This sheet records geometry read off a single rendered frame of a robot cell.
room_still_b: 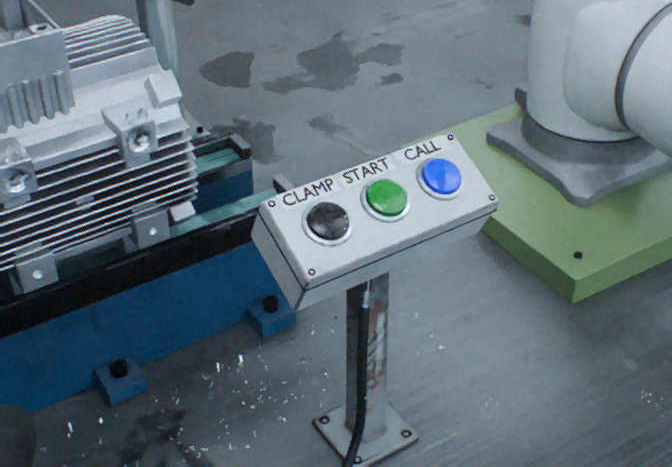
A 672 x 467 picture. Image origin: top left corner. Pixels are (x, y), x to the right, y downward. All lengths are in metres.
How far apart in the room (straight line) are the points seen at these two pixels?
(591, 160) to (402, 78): 0.37
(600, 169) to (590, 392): 0.30
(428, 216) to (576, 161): 0.46
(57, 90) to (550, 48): 0.54
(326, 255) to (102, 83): 0.26
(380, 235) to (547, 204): 0.46
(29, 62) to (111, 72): 0.08
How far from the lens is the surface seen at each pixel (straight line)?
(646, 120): 1.04
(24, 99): 0.82
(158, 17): 1.23
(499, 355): 0.99
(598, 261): 1.07
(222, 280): 0.97
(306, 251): 0.69
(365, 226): 0.71
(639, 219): 1.14
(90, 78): 0.84
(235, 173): 1.04
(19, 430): 0.31
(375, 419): 0.89
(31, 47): 0.80
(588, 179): 1.15
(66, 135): 0.83
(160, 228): 0.87
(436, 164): 0.75
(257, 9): 1.63
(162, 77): 0.84
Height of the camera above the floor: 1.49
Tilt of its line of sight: 37 degrees down
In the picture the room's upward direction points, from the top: straight up
